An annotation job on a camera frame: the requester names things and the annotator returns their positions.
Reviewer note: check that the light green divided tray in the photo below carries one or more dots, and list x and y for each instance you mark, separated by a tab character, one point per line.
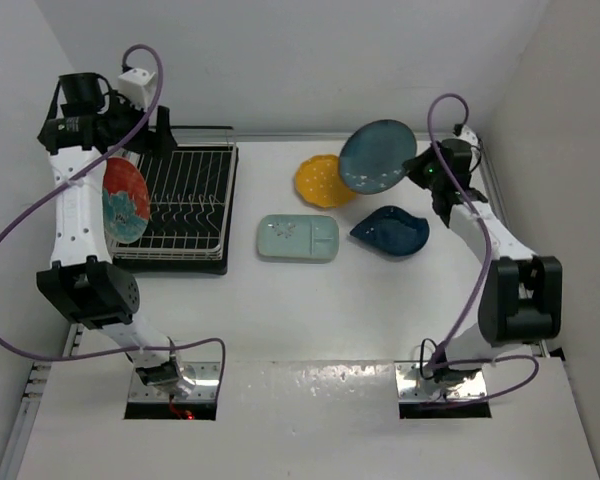
310	238

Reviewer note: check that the red blue floral plate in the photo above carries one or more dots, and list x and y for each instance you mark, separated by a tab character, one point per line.
126	201

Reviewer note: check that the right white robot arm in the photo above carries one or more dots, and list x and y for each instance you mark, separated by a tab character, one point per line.
518	296

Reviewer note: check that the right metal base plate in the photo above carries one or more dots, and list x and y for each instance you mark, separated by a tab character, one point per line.
454	387

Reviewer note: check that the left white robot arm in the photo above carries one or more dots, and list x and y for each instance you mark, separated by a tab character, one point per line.
86	118

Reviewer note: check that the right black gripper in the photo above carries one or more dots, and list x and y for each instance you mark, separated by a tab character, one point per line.
415	166

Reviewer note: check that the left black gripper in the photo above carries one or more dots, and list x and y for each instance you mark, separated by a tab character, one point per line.
160	141

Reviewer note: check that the dark blue leaf dish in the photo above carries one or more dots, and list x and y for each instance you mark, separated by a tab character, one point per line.
392	231

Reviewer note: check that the metal base plate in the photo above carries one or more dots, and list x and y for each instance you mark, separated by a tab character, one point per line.
454	387
196	382

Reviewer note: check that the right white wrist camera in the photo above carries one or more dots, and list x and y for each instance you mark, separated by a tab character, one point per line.
465	133

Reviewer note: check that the teal round plate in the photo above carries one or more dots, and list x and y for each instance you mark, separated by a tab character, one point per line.
371	160

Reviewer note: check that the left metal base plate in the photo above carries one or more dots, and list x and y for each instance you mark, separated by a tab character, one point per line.
196	382

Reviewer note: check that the black drip tray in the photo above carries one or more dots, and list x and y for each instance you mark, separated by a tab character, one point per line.
175	267

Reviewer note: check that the yellow dotted plate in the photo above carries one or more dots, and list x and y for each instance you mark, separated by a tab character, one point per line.
318	183

